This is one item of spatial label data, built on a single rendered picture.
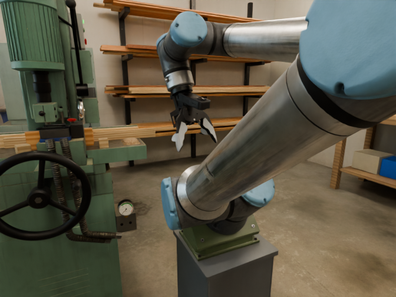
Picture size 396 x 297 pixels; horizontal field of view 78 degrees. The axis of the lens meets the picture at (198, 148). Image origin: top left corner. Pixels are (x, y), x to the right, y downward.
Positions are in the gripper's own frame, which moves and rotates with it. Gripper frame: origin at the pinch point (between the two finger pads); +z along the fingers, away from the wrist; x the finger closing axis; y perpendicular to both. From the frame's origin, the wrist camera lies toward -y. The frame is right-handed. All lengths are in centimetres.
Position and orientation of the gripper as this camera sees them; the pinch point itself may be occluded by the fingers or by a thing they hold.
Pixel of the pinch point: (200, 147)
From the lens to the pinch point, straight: 78.5
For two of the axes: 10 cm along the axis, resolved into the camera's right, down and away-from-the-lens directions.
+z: 2.5, 9.7, -0.1
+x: -8.0, 2.0, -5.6
